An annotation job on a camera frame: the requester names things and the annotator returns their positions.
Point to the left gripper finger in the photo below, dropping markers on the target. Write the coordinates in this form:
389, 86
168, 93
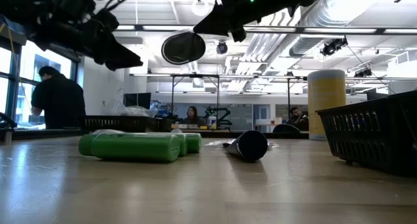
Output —
114, 48
112, 65

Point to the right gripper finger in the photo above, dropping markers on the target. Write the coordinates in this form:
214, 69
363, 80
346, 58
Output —
218, 19
239, 35

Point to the bagged black oval pad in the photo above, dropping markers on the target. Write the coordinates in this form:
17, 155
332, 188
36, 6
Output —
273, 144
182, 48

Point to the dark blue toiletry tube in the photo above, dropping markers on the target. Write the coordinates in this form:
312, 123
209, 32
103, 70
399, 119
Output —
251, 146

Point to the green shampoo bottle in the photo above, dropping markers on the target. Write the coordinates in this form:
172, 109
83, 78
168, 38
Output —
193, 142
137, 147

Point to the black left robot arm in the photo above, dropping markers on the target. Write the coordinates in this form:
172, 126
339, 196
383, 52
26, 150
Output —
19, 6

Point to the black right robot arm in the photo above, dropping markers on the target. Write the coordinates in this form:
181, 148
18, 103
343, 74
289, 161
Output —
277, 2

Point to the black background monitor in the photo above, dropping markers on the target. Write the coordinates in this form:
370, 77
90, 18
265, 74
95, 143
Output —
137, 99

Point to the long ceiling light bar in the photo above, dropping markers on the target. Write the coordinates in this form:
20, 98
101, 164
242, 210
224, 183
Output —
169, 28

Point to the black plastic mesh basket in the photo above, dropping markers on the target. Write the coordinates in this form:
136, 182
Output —
365, 136
410, 136
114, 124
159, 125

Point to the person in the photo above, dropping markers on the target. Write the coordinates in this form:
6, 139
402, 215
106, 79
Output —
193, 120
298, 120
58, 100

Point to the large cotton swab bag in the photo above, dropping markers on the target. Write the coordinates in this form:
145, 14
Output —
107, 131

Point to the black background robot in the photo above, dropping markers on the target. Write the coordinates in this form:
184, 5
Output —
224, 113

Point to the dark framed window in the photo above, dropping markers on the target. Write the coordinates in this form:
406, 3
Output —
6, 87

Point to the green packets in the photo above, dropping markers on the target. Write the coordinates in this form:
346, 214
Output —
183, 146

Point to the yellow canister white lid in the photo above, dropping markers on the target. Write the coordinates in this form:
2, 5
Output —
325, 103

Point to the black ceiling camera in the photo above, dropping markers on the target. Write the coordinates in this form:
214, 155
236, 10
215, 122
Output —
332, 47
222, 48

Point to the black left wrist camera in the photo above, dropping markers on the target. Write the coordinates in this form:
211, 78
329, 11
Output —
106, 19

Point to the black background gantry frame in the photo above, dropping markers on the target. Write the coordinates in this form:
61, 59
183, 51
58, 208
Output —
217, 93

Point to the silver ceiling duct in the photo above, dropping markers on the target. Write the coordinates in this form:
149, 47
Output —
319, 28

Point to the black aluminium table frame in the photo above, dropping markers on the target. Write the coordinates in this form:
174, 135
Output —
215, 135

